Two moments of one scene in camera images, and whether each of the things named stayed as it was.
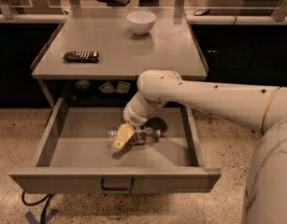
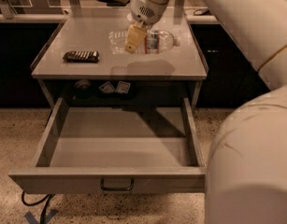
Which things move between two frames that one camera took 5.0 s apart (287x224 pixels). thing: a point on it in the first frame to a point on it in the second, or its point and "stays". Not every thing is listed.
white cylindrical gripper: (134, 118) to (145, 10)
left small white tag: (107, 88) stays
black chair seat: (112, 0) stays
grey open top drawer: (74, 156) stays
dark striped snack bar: (81, 56) stays
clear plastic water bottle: (142, 135) to (156, 42)
